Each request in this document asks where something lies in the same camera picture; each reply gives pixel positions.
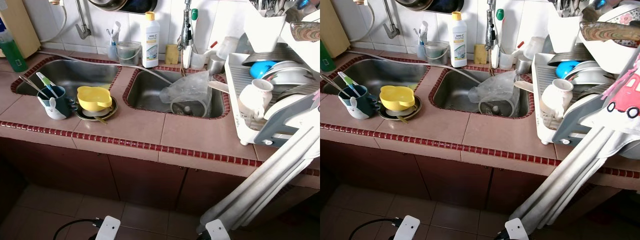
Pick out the white dish rack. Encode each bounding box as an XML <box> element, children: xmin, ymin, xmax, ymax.
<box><xmin>531</xmin><ymin>42</ymin><xmax>640</xmax><ymax>147</ymax></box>
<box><xmin>225</xmin><ymin>42</ymin><xmax>321</xmax><ymax>147</ymax></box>

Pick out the green dish soap bottle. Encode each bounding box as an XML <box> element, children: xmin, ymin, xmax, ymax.
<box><xmin>0</xmin><ymin>20</ymin><xmax>29</xmax><ymax>74</ymax></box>
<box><xmin>320</xmin><ymin>40</ymin><xmax>337</xmax><ymax>73</ymax></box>

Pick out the steel cup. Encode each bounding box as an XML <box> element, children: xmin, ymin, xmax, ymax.
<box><xmin>515</xmin><ymin>54</ymin><xmax>534</xmax><ymax>75</ymax></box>
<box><xmin>207</xmin><ymin>54</ymin><xmax>226</xmax><ymax>75</ymax></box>

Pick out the beige water purifier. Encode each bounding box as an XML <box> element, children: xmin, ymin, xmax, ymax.
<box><xmin>320</xmin><ymin>0</ymin><xmax>351</xmax><ymax>59</ymax></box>
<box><xmin>0</xmin><ymin>0</ymin><xmax>41</xmax><ymax>59</ymax></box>

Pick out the chrome wall tap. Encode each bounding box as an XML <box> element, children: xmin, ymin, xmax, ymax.
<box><xmin>382</xmin><ymin>0</ymin><xmax>401</xmax><ymax>40</ymax></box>
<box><xmin>75</xmin><ymin>0</ymin><xmax>93</xmax><ymax>40</ymax></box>

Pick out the white water hose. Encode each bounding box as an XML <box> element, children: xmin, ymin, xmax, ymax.
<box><xmin>347</xmin><ymin>49</ymin><xmax>481</xmax><ymax>84</ymax></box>
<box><xmin>37</xmin><ymin>49</ymin><xmax>174</xmax><ymax>84</ymax></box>

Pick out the chrome sink faucet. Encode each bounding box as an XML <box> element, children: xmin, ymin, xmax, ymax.
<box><xmin>177</xmin><ymin>0</ymin><xmax>196</xmax><ymax>69</ymax></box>
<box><xmin>484</xmin><ymin>0</ymin><xmax>501</xmax><ymax>69</ymax></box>

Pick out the sink strainer basket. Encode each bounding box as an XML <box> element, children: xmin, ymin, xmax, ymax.
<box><xmin>171</xmin><ymin>100</ymin><xmax>209</xmax><ymax>119</ymax></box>
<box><xmin>478</xmin><ymin>100</ymin><xmax>516</xmax><ymax>119</ymax></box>

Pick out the clear plastic bag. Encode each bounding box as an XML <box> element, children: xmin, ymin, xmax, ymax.
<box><xmin>159</xmin><ymin>70</ymin><xmax>211</xmax><ymax>117</ymax></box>
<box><xmin>467</xmin><ymin>70</ymin><xmax>519</xmax><ymax>117</ymax></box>

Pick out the stainless steel bowl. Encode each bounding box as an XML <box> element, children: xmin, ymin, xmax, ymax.
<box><xmin>377</xmin><ymin>97</ymin><xmax>423</xmax><ymax>122</ymax></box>
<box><xmin>75</xmin><ymin>97</ymin><xmax>120</xmax><ymax>122</ymax></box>

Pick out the beige utensil handle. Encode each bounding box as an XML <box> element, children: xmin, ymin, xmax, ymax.
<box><xmin>207</xmin><ymin>80</ymin><xmax>230</xmax><ymax>95</ymax></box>
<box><xmin>512</xmin><ymin>80</ymin><xmax>535</xmax><ymax>94</ymax></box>

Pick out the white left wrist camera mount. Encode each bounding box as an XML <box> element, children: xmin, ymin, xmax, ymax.
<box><xmin>95</xmin><ymin>216</ymin><xmax>121</xmax><ymax>240</ymax></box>
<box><xmin>394</xmin><ymin>215</ymin><xmax>421</xmax><ymax>240</ymax></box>

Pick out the white plate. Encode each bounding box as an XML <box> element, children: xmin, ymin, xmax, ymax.
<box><xmin>262</xmin><ymin>61</ymin><xmax>307</xmax><ymax>87</ymax></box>
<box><xmin>567</xmin><ymin>61</ymin><xmax>613</xmax><ymax>87</ymax></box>

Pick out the green and white toothbrush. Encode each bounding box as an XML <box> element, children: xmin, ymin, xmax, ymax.
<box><xmin>35</xmin><ymin>72</ymin><xmax>59</xmax><ymax>99</ymax></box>
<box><xmin>337</xmin><ymin>71</ymin><xmax>359</xmax><ymax>99</ymax></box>

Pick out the patterned pan handle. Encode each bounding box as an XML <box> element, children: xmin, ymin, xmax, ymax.
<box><xmin>580</xmin><ymin>21</ymin><xmax>640</xmax><ymax>45</ymax></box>
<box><xmin>290</xmin><ymin>21</ymin><xmax>321</xmax><ymax>44</ymax></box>

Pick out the white cutlery holder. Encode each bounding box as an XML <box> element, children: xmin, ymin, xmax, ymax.
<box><xmin>547</xmin><ymin>5</ymin><xmax>584</xmax><ymax>54</ymax></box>
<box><xmin>244</xmin><ymin>10</ymin><xmax>287</xmax><ymax>54</ymax></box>

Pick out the yellow plastic bowl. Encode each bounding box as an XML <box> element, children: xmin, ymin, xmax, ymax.
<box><xmin>379</xmin><ymin>85</ymin><xmax>417</xmax><ymax>112</ymax></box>
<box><xmin>76</xmin><ymin>86</ymin><xmax>114</xmax><ymax>112</ymax></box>

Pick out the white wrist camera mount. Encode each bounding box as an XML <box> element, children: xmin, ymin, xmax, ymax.
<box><xmin>394</xmin><ymin>215</ymin><xmax>421</xmax><ymax>240</ymax></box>
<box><xmin>504</xmin><ymin>218</ymin><xmax>530</xmax><ymax>240</ymax></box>
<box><xmin>95</xmin><ymin>216</ymin><xmax>121</xmax><ymax>240</ymax></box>
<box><xmin>205</xmin><ymin>219</ymin><xmax>231</xmax><ymax>240</ymax></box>

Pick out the teal and white mug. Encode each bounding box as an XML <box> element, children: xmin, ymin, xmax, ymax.
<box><xmin>37</xmin><ymin>85</ymin><xmax>77</xmax><ymax>121</ymax></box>
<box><xmin>338</xmin><ymin>85</ymin><xmax>380</xmax><ymax>120</ymax></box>

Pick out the clear plastic bucket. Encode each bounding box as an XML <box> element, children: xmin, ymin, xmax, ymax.
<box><xmin>425</xmin><ymin>41</ymin><xmax>450</xmax><ymax>65</ymax></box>
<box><xmin>116</xmin><ymin>41</ymin><xmax>143</xmax><ymax>66</ymax></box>

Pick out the metal fork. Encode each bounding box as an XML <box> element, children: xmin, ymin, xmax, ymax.
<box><xmin>20</xmin><ymin>75</ymin><xmax>49</xmax><ymax>99</ymax></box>
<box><xmin>320</xmin><ymin>75</ymin><xmax>347</xmax><ymax>99</ymax></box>

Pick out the blue bowl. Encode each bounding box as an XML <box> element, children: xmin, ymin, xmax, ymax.
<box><xmin>249</xmin><ymin>60</ymin><xmax>279</xmax><ymax>80</ymax></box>
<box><xmin>555</xmin><ymin>60</ymin><xmax>581</xmax><ymax>80</ymax></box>

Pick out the white ceramic pitcher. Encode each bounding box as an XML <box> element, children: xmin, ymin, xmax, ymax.
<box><xmin>541</xmin><ymin>78</ymin><xmax>575</xmax><ymax>120</ymax></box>
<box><xmin>239</xmin><ymin>78</ymin><xmax>275</xmax><ymax>120</ymax></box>

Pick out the dark hanging wok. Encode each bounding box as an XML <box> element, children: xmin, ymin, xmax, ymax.
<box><xmin>87</xmin><ymin>0</ymin><xmax>159</xmax><ymax>15</ymax></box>
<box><xmin>395</xmin><ymin>0</ymin><xmax>466</xmax><ymax>15</ymax></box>

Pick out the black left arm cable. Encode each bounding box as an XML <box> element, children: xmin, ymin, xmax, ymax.
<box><xmin>348</xmin><ymin>218</ymin><xmax>402</xmax><ymax>240</ymax></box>
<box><xmin>53</xmin><ymin>218</ymin><xmax>104</xmax><ymax>240</ymax></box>

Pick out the ochre sponge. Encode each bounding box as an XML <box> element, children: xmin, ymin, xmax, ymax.
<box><xmin>473</xmin><ymin>44</ymin><xmax>489</xmax><ymax>65</ymax></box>
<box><xmin>165</xmin><ymin>44</ymin><xmax>180</xmax><ymax>65</ymax></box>

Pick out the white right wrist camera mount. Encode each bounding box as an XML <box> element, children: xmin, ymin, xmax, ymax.
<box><xmin>504</xmin><ymin>218</ymin><xmax>530</xmax><ymax>240</ymax></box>
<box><xmin>205</xmin><ymin>219</ymin><xmax>231</xmax><ymax>240</ymax></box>

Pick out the white bottle with yellow cap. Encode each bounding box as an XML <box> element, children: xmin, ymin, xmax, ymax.
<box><xmin>141</xmin><ymin>11</ymin><xmax>161</xmax><ymax>69</ymax></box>
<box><xmin>450</xmin><ymin>11</ymin><xmax>469</xmax><ymax>69</ymax></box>

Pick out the steel sink basin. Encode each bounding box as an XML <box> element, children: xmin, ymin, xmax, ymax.
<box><xmin>122</xmin><ymin>67</ymin><xmax>231</xmax><ymax>120</ymax></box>
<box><xmin>429</xmin><ymin>67</ymin><xmax>539</xmax><ymax>120</ymax></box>
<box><xmin>11</xmin><ymin>56</ymin><xmax>123</xmax><ymax>99</ymax></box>
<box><xmin>320</xmin><ymin>57</ymin><xmax>431</xmax><ymax>99</ymax></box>

